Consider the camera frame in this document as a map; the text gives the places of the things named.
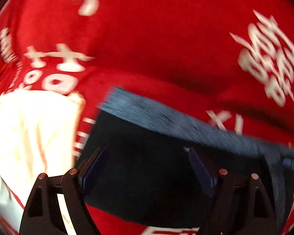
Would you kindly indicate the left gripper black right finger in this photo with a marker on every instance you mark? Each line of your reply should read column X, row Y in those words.
column 241, row 204

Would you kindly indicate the black pants with grey waistband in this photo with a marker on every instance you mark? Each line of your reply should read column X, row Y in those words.
column 148, row 179

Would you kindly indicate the red blanket with white characters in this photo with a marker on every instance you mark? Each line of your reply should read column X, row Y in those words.
column 238, row 55

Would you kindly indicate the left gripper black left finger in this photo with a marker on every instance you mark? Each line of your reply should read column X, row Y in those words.
column 42, row 213

